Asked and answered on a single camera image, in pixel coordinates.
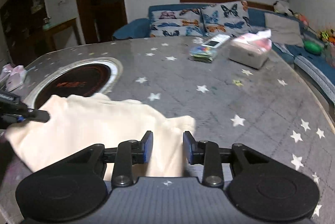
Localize cream sweater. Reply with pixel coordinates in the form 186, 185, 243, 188
5, 93, 195, 177

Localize black induction cooktop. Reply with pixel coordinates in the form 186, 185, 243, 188
34, 64, 112, 108

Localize wooden side table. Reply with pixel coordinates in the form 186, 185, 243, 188
43, 17, 82, 52

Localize grey star tablecloth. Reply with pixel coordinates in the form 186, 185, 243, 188
15, 37, 334, 223

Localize teal kettle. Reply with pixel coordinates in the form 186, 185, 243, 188
43, 17, 51, 30

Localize dark shelf unit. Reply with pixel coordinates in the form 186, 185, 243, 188
1, 0, 48, 66

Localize clear box colourful items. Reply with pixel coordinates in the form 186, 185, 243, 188
188, 46, 218, 63

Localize white tissue box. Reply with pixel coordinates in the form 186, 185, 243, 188
228, 29, 272, 69

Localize white remote device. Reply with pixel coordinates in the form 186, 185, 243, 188
202, 34, 231, 48

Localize left butterfly pillow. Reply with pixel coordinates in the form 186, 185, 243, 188
149, 8, 204, 37

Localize butterfly pillow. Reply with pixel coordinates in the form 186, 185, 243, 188
149, 8, 204, 37
201, 0, 251, 37

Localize right butterfly pillow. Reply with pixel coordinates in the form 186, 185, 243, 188
201, 0, 251, 37

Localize blue corner sofa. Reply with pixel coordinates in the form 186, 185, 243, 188
113, 1, 334, 101

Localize grey cushion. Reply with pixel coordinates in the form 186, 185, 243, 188
265, 13, 303, 47

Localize green bowl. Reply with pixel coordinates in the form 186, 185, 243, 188
304, 40, 322, 56

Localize black white plush toy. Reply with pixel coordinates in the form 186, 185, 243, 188
273, 1, 293, 17

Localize colourful toy pile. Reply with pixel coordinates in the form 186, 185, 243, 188
318, 29, 335, 45

